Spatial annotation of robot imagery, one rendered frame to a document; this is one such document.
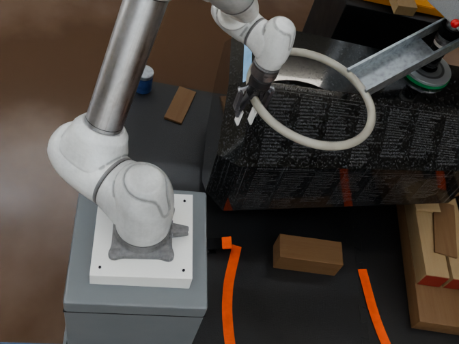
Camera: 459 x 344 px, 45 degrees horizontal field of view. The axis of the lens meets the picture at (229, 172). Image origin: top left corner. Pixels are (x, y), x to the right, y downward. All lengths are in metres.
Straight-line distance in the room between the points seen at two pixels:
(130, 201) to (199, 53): 2.11
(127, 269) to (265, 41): 0.78
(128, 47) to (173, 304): 0.72
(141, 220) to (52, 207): 1.30
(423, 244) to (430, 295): 0.23
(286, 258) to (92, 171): 1.28
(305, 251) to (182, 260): 1.07
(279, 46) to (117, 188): 0.65
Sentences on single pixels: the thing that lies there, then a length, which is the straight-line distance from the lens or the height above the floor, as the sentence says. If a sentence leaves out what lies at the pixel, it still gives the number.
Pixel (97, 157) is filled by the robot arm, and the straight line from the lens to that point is 1.47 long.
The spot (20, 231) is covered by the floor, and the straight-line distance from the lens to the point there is 2.64.
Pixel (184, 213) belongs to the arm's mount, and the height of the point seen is 0.86.
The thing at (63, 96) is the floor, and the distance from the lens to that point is 3.09.
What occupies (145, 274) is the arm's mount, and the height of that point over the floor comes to 0.86.
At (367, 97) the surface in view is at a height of 0.92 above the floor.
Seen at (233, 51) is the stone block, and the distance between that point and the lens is 2.33.
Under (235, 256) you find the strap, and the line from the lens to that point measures 2.60.
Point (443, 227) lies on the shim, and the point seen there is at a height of 0.22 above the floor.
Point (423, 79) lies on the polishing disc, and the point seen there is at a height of 0.85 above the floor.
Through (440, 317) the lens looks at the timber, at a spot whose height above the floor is 0.10.
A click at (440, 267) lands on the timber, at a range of 2.75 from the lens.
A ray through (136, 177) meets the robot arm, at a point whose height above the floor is 1.13.
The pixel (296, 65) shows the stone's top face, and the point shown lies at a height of 0.83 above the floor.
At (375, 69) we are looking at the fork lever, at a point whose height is 0.92.
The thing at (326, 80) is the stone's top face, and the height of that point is 0.83.
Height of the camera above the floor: 2.29
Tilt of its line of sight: 53 degrees down
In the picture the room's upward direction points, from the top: 19 degrees clockwise
